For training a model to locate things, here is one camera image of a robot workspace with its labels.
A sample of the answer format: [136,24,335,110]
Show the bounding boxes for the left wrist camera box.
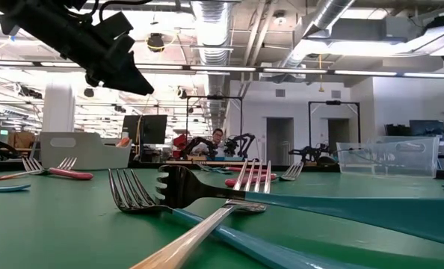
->
[93,10,135,42]

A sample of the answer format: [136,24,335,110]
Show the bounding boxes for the silver ventilation duct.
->
[189,0,233,130]
[277,0,357,81]

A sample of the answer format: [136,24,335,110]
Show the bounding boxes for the black ceiling fixture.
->
[146,32,166,53]

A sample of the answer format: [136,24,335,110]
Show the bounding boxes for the grey door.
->
[265,117,295,166]
[327,118,352,150]

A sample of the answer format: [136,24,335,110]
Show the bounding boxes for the white round column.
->
[41,84,76,134]

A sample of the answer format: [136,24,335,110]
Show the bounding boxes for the pink handled fork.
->
[224,161,305,188]
[227,166,270,173]
[21,156,95,182]

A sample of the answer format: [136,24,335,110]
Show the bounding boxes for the person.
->
[191,128,226,158]

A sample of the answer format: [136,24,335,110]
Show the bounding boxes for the white plastic bin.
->
[40,131,133,171]

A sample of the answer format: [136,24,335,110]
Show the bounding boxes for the blue handled fork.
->
[0,183,32,194]
[206,164,233,175]
[197,161,223,173]
[108,167,380,269]

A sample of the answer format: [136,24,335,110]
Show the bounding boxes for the black background rig frame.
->
[185,95,244,160]
[307,99,361,158]

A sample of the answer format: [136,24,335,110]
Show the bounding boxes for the black camera cable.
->
[67,0,155,23]

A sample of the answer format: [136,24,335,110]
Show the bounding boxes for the teal handled black fork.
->
[156,164,444,249]

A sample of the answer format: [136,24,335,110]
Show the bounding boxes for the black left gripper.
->
[0,0,155,96]

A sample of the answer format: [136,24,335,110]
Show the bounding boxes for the cardboard box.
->
[7,130,36,149]

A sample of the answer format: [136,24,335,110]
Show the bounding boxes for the clear plastic bin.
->
[336,135,440,178]

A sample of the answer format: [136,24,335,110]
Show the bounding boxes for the black monitor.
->
[408,119,444,158]
[121,114,169,146]

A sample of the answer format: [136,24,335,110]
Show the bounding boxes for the frame bar with light strips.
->
[0,59,444,79]

